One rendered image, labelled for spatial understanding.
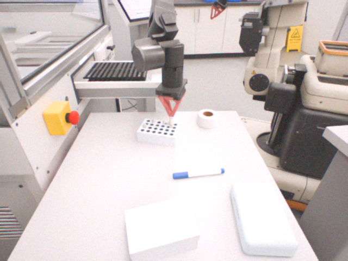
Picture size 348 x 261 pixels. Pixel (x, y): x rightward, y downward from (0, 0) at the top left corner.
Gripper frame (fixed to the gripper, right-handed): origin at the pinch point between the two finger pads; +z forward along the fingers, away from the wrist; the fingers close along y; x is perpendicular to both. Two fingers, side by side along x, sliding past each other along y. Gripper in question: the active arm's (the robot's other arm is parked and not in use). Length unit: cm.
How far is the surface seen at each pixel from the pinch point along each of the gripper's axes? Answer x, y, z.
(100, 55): -45, -35, -4
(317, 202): 57, -19, 43
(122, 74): -24.3, -17.4, -3.4
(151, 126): -7.3, -1.4, 6.9
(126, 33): -101, -176, 14
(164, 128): -2.9, -1.7, 6.9
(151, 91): -11.6, -14.0, 0.4
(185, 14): -70, -331, 9
